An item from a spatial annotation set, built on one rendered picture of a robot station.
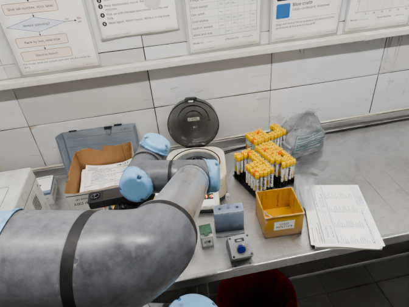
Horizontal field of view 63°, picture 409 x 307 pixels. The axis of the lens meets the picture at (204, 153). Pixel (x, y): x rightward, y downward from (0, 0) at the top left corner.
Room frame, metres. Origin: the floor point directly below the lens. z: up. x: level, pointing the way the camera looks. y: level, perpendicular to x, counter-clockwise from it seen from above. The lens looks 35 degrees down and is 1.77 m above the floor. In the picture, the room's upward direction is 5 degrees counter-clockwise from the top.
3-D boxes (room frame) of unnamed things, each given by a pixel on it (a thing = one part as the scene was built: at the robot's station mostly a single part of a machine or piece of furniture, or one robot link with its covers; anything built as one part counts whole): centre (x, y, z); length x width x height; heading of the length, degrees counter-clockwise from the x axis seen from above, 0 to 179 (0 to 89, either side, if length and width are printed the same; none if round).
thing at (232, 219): (0.81, -0.06, 0.92); 0.10 x 0.07 x 0.10; 92
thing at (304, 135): (1.28, -0.44, 0.97); 0.26 x 0.17 x 0.19; 113
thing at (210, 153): (1.05, 0.04, 0.94); 0.30 x 0.24 x 0.12; 178
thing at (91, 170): (1.06, 0.41, 0.95); 0.29 x 0.25 x 0.15; 7
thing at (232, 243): (0.71, -0.08, 0.92); 0.13 x 0.07 x 0.08; 7
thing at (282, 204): (0.82, -0.24, 0.93); 0.13 x 0.13 x 0.10; 3
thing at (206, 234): (0.76, 0.02, 0.91); 0.05 x 0.04 x 0.07; 7
